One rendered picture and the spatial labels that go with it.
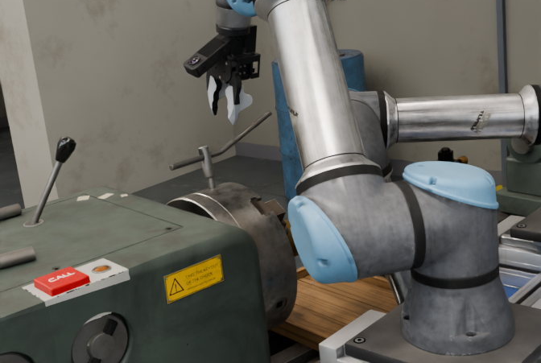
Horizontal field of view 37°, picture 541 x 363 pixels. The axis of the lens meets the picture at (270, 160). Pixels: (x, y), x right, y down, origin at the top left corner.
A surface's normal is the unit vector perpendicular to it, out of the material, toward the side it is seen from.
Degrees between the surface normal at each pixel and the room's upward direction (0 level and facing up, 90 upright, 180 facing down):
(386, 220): 61
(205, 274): 90
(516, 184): 90
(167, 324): 90
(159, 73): 90
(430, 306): 72
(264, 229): 52
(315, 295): 0
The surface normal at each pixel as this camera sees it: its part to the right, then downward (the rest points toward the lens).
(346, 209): -0.03, -0.42
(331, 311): -0.11, -0.96
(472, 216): 0.29, 0.22
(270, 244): 0.53, -0.32
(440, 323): -0.51, -0.04
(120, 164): 0.74, 0.10
